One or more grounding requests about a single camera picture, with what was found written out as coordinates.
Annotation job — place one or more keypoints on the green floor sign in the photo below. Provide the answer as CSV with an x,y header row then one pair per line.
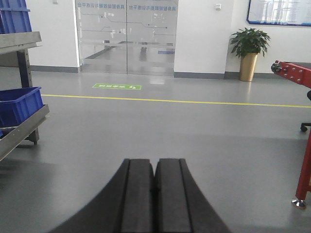
x,y
117,86

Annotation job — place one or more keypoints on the steel shelf rack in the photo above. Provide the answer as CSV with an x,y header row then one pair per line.
x,y
14,53

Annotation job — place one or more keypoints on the blue plastic bin lower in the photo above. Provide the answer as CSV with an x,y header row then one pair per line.
x,y
17,105

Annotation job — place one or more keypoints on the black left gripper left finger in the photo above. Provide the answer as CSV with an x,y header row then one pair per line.
x,y
124,205

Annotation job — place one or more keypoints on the blue plastic bin upper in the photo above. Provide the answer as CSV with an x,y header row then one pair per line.
x,y
14,17

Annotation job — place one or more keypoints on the white wall switch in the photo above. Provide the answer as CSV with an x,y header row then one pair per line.
x,y
218,7

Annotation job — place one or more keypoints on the green potted plant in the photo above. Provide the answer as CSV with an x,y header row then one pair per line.
x,y
249,40

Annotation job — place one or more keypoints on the gold plant pot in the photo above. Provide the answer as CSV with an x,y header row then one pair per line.
x,y
247,67

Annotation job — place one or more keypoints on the blue framed wall board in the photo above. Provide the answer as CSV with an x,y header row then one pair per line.
x,y
279,12

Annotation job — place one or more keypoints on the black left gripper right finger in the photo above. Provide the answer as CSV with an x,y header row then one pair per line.
x,y
181,205

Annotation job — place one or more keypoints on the glass double door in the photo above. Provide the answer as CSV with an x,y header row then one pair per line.
x,y
127,36

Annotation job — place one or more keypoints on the blue plastic bin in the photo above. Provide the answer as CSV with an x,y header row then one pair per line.
x,y
17,105
14,17

